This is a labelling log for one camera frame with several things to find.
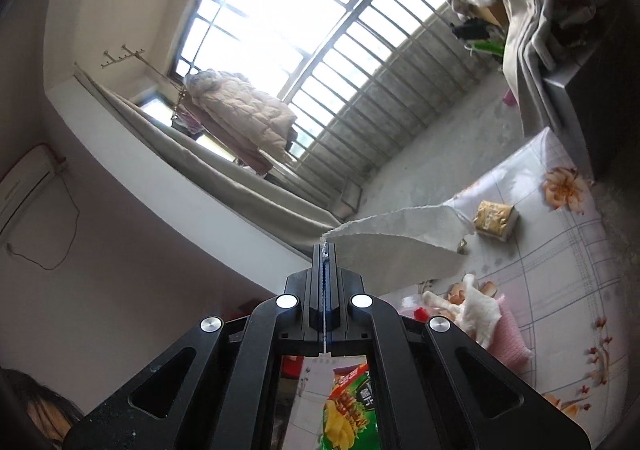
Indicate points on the person's head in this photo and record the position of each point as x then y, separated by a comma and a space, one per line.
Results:
35, 400

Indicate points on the long beige curtain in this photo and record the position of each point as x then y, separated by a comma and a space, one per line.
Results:
200, 164

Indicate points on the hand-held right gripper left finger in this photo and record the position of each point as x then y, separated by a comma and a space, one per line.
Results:
312, 302

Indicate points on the yellow snack packet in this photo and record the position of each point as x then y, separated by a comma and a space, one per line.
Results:
495, 220

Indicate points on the dark cabinet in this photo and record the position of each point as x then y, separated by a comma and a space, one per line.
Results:
600, 119

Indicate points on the green snack packet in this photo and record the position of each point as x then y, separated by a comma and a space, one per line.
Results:
345, 410

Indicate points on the white plush toy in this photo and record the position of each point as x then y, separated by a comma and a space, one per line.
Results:
475, 310

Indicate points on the white air conditioner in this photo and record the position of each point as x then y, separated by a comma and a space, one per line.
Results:
25, 185

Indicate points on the floral bed sheet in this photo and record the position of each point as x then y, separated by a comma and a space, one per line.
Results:
550, 270

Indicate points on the white paper tissue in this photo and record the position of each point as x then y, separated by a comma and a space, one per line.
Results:
400, 240

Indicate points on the metal wall hooks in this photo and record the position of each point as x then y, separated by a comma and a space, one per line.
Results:
122, 57

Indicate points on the pink padded coat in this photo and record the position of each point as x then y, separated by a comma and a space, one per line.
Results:
240, 109

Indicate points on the bunched beige curtain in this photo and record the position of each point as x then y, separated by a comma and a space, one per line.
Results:
525, 54

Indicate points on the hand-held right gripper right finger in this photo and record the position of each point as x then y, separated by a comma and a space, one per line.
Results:
341, 302

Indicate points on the small red object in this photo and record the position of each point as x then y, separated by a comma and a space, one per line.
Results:
421, 314

